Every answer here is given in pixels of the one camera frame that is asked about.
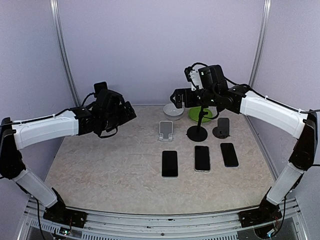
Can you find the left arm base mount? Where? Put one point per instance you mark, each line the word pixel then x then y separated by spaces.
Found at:
pixel 58 213

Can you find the left aluminium corner post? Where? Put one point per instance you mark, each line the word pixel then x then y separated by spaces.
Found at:
pixel 54 5

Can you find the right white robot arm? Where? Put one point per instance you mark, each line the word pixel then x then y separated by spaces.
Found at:
pixel 240 99

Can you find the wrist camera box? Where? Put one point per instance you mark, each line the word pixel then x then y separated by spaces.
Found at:
pixel 109 100
pixel 210 75

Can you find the low black round stand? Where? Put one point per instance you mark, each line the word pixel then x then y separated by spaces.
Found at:
pixel 222 130

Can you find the right aluminium corner post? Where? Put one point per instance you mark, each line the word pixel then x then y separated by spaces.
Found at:
pixel 261 41

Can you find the white bowl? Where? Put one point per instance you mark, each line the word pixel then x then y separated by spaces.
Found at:
pixel 173 113

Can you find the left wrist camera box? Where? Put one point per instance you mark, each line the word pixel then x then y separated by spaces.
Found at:
pixel 109 100

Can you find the white folding phone stand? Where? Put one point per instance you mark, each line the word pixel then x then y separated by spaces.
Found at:
pixel 166 131

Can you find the front aluminium rail frame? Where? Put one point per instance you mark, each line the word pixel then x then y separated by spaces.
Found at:
pixel 102 225

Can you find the blue-edged black phone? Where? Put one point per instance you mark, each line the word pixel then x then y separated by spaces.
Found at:
pixel 229 155

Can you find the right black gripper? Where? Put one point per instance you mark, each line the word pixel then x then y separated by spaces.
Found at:
pixel 189 102

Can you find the aluminium corner post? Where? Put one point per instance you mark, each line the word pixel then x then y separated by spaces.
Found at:
pixel 261 41
pixel 54 5

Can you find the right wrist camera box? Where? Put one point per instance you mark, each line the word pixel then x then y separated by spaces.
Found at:
pixel 210 75

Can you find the tall black pole stand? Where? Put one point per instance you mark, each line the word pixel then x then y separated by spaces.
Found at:
pixel 197 133

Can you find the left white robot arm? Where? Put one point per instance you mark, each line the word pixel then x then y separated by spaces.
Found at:
pixel 76 121

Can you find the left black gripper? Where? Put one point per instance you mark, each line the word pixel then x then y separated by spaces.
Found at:
pixel 124 117

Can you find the clear-cased phone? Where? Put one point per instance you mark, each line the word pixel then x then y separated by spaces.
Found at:
pixel 202 158

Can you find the small black phone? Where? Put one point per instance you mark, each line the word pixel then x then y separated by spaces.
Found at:
pixel 169 164

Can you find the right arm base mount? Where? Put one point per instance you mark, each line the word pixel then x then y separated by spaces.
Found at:
pixel 264 213

